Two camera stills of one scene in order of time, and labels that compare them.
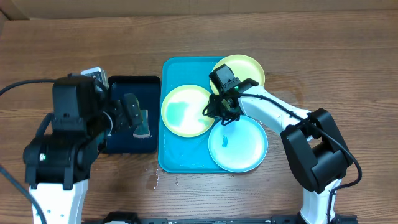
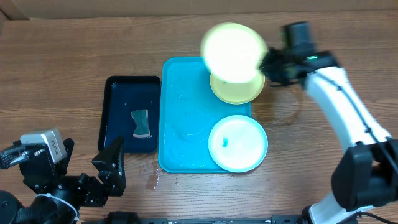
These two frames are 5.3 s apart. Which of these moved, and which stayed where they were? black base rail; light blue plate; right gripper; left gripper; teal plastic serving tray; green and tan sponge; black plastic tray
Moved: left gripper; right gripper
Stayed: black plastic tray; green and tan sponge; teal plastic serving tray; light blue plate; black base rail
